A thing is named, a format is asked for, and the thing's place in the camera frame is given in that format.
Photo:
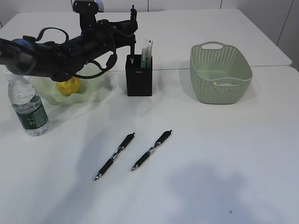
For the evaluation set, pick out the pale green glass plate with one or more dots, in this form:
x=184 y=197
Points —
x=47 y=90

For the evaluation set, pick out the yellow pear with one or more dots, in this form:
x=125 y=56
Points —
x=69 y=87

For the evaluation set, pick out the mint green pen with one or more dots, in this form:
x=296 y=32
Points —
x=144 y=61

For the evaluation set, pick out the black square pen holder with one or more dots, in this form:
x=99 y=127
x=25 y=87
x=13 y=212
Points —
x=138 y=79

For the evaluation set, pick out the clear plastic ruler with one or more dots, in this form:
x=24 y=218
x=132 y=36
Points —
x=147 y=47

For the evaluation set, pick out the grey-green woven plastic basket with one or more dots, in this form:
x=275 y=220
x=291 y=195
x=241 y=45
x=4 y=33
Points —
x=212 y=61

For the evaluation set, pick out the black gel pen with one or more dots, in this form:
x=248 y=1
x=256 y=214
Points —
x=150 y=151
x=111 y=160

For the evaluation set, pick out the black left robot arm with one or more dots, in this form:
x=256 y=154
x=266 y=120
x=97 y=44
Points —
x=57 y=61

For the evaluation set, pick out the clear plastic water bottle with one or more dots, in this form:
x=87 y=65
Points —
x=27 y=105

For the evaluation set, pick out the yellow utility knife pen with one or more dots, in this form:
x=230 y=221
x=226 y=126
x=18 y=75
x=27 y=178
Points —
x=149 y=62

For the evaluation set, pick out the yellow packaging paper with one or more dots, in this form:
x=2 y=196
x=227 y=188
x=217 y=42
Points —
x=226 y=82

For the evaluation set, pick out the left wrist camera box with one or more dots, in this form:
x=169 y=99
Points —
x=87 y=9

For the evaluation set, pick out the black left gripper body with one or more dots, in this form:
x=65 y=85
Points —
x=100 y=37

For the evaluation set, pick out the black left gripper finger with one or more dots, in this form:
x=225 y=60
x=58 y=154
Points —
x=129 y=26
x=129 y=40

